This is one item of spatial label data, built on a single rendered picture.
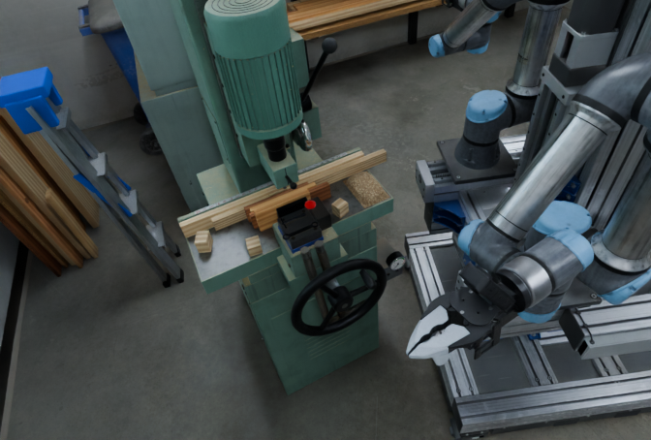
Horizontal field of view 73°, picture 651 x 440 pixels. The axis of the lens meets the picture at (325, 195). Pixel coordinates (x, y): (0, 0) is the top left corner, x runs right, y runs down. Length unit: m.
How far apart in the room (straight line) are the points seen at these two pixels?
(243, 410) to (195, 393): 0.23
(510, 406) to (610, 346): 0.52
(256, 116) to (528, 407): 1.34
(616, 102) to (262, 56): 0.67
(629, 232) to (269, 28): 0.82
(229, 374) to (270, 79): 1.42
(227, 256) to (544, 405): 1.20
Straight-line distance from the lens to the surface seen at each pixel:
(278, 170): 1.22
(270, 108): 1.06
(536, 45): 1.47
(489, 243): 0.92
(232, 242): 1.29
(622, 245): 1.07
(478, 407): 1.76
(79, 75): 3.67
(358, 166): 1.41
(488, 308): 0.72
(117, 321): 2.47
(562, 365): 1.92
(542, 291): 0.78
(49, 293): 2.78
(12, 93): 1.84
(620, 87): 0.90
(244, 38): 0.98
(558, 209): 1.18
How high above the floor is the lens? 1.85
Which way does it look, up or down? 45 degrees down
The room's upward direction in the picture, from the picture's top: 8 degrees counter-clockwise
